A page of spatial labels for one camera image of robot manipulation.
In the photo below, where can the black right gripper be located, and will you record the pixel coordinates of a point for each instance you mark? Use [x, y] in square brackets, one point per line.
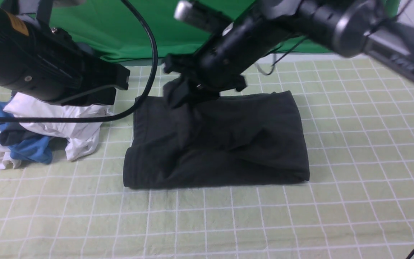
[219, 63]

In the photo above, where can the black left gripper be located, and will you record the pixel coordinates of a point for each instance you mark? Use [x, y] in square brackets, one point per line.
[99, 85]

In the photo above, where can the dark gray long-sleeve top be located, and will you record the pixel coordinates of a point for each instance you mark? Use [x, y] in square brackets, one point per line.
[244, 140]

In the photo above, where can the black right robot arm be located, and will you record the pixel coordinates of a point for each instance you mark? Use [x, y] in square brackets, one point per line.
[345, 27]

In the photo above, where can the white crumpled shirt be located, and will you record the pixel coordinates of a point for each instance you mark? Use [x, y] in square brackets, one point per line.
[82, 138]

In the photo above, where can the green backdrop cloth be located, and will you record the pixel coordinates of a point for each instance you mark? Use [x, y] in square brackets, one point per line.
[117, 36]

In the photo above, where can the blue crumpled garment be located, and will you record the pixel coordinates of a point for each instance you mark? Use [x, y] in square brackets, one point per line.
[39, 152]

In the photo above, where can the dark gray crumpled garment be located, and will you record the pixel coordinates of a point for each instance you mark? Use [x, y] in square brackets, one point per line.
[13, 134]

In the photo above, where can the green checkered table cloth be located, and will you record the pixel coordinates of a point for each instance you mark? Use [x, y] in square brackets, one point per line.
[358, 120]

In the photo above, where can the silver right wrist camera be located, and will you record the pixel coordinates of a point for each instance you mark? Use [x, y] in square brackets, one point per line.
[203, 17]

